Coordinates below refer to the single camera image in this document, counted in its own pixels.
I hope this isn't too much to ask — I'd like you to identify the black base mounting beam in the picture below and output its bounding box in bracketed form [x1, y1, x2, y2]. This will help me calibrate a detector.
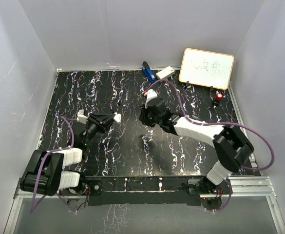
[59, 175, 233, 208]

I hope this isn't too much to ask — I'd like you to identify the white staple box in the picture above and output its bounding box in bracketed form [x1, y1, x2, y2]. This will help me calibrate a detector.
[155, 66, 175, 79]

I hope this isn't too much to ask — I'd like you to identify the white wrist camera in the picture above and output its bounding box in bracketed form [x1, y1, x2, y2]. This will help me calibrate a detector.
[76, 110, 88, 124]
[143, 89, 157, 109]

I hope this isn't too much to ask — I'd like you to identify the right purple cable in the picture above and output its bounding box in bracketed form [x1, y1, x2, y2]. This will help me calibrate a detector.
[144, 78, 276, 212]

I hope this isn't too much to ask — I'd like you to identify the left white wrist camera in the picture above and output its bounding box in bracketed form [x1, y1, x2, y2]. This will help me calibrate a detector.
[76, 110, 88, 124]

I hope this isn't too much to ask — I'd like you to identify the small whiteboard yellow frame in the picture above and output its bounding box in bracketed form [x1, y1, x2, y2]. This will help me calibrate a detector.
[178, 48, 235, 90]

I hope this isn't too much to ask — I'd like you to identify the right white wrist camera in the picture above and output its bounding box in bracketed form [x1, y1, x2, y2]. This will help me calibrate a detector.
[143, 89, 157, 109]

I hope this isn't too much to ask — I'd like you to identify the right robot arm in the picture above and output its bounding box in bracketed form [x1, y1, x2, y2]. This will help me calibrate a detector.
[139, 97, 254, 194]

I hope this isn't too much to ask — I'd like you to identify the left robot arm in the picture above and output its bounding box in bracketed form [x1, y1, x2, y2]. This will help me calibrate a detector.
[20, 110, 121, 196]

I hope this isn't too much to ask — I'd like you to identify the white earbud charging case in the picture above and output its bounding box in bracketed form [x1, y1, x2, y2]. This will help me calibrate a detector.
[113, 113, 122, 123]

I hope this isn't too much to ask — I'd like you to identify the aluminium rail frame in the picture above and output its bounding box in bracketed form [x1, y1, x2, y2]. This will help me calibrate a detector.
[5, 71, 285, 234]

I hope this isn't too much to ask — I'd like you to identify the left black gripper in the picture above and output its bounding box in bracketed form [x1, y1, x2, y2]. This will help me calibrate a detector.
[83, 114, 116, 145]

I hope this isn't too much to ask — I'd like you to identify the blue stapler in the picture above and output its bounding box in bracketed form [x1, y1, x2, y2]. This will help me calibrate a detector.
[142, 61, 156, 83]

